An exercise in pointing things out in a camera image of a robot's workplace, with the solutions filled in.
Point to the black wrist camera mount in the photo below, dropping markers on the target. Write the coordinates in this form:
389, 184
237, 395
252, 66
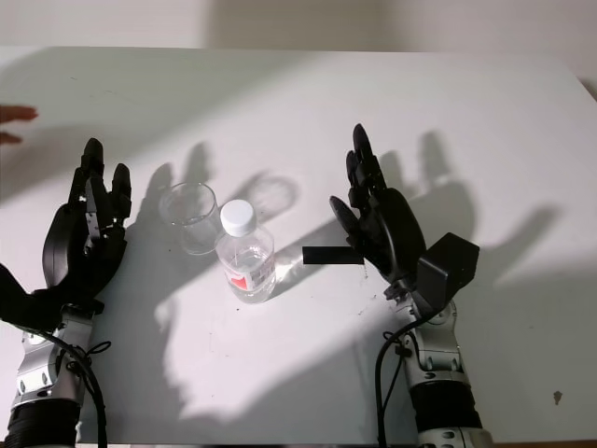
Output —
18, 303
450, 266

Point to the clear plastic cup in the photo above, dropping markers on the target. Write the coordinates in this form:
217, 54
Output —
189, 219

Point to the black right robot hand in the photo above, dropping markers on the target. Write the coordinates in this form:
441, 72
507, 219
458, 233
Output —
396, 228

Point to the black tape rectangle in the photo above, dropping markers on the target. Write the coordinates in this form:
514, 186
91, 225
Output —
331, 256

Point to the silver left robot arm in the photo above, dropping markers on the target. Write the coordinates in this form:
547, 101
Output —
42, 368

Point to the clear water bottle white cap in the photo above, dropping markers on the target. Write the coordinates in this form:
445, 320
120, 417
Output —
245, 261

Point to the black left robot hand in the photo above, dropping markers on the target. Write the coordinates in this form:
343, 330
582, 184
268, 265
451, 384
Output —
70, 242

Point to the person's hand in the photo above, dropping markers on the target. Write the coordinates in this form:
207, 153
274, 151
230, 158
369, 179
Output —
16, 113

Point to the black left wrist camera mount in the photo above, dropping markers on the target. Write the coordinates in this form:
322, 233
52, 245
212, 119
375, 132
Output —
18, 303

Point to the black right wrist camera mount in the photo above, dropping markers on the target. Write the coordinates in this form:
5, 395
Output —
450, 266

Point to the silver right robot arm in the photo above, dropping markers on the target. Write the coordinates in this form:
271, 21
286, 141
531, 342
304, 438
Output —
438, 368

